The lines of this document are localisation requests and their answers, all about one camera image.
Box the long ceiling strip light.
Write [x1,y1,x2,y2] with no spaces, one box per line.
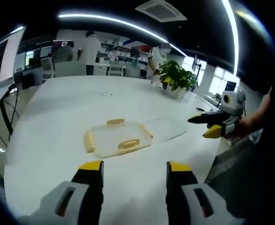
[221,0,240,76]
[58,14,187,57]

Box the ceiling air conditioner vent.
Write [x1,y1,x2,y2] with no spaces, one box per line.
[134,0,188,23]

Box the black cable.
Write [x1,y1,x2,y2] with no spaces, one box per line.
[0,88,20,143]

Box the white planter pot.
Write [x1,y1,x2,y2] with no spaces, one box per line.
[162,82,190,101]

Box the white display board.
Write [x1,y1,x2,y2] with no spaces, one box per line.
[0,25,26,90]

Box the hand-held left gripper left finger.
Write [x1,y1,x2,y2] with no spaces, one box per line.
[17,160,104,225]

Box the white office chair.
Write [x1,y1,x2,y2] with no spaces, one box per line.
[108,64,126,77]
[40,58,55,79]

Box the green potted plant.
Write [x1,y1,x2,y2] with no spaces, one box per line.
[159,60,198,92]

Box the clear lid with yellow buckles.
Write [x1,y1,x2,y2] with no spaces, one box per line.
[82,119,155,158]

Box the small desk monitor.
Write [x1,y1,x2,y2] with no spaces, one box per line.
[224,80,238,92]

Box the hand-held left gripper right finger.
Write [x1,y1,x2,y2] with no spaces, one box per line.
[165,161,244,225]

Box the person's dark clothing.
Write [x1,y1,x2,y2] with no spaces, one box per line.
[204,126,275,225]

